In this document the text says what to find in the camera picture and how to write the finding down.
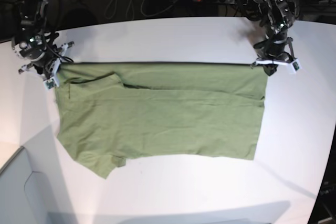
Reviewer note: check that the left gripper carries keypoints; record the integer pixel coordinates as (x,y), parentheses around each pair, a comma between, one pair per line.
(275,52)

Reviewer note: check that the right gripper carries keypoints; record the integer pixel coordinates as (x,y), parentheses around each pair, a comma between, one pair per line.
(43,62)

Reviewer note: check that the green T-shirt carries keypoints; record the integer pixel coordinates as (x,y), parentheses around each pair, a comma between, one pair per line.
(113,112)

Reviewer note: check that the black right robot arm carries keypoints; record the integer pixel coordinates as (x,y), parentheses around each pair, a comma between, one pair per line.
(33,24)

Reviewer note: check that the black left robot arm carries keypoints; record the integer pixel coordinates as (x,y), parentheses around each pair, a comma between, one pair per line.
(274,16)

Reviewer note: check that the grey panel at table corner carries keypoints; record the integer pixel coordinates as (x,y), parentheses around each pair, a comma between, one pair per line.
(27,196)

